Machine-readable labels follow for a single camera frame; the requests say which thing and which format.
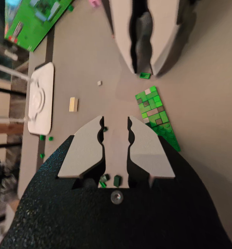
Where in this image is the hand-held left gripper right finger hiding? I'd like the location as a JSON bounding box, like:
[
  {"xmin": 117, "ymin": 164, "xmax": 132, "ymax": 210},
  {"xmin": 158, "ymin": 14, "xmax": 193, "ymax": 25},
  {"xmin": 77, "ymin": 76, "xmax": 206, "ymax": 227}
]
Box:
[{"xmin": 127, "ymin": 116, "xmax": 176, "ymax": 180}]

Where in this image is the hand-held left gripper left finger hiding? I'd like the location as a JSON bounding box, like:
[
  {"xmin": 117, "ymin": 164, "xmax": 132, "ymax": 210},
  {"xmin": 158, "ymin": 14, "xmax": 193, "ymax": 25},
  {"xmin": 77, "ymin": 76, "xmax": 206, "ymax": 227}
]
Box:
[{"xmin": 58, "ymin": 116, "xmax": 106, "ymax": 179}]

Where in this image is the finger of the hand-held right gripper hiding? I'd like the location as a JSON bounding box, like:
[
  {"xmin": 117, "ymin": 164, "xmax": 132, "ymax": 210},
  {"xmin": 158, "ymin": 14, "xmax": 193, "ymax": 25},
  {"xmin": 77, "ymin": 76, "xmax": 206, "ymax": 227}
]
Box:
[
  {"xmin": 108, "ymin": 0, "xmax": 137, "ymax": 74},
  {"xmin": 146, "ymin": 0, "xmax": 181, "ymax": 77}
]

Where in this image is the green tiled brick plate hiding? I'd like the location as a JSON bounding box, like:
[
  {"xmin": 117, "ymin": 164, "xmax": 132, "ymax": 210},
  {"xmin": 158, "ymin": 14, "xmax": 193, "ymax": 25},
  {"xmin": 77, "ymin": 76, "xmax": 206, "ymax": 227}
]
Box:
[{"xmin": 135, "ymin": 86, "xmax": 181, "ymax": 152}]

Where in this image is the grey desk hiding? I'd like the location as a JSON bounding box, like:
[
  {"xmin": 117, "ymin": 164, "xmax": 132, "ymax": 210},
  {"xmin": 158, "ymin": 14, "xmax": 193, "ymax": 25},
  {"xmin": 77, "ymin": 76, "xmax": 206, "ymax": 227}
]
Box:
[{"xmin": 18, "ymin": 0, "xmax": 232, "ymax": 243}]

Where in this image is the cream brick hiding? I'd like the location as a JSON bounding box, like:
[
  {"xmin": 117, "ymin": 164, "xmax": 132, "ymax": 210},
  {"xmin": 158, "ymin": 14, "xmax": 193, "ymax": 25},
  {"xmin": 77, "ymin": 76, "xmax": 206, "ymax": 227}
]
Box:
[{"xmin": 69, "ymin": 97, "xmax": 78, "ymax": 112}]

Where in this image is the white square stand base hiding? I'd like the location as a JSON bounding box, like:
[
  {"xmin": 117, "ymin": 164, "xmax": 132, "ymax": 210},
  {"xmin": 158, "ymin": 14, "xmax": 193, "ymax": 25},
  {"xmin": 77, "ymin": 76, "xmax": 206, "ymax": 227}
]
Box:
[{"xmin": 27, "ymin": 62, "xmax": 55, "ymax": 136}]

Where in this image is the wooden shelf board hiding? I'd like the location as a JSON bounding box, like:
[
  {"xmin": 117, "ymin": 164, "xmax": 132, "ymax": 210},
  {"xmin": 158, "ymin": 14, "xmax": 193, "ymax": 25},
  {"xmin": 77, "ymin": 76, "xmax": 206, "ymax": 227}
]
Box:
[{"xmin": 0, "ymin": 123, "xmax": 24, "ymax": 134}]

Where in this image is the translucent white rod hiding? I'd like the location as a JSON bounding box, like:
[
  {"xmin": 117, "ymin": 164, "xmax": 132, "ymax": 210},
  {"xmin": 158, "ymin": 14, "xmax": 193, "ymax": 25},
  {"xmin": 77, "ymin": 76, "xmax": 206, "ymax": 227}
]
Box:
[
  {"xmin": 0, "ymin": 61, "xmax": 32, "ymax": 81},
  {"xmin": 0, "ymin": 116, "xmax": 29, "ymax": 123}
]

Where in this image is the green toy set box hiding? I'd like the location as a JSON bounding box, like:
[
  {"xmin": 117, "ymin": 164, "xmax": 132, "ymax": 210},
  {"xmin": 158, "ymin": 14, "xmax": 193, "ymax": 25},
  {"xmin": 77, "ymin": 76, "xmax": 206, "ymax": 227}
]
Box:
[{"xmin": 4, "ymin": 0, "xmax": 73, "ymax": 52}]

